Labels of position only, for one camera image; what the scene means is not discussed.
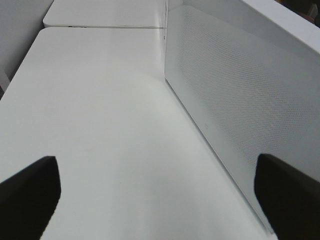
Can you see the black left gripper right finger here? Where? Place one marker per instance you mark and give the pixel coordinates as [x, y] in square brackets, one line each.
[289, 199]

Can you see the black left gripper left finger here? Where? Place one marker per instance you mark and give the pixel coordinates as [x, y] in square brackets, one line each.
[28, 199]

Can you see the white microwave door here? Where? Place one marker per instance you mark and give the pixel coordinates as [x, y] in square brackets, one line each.
[250, 86]

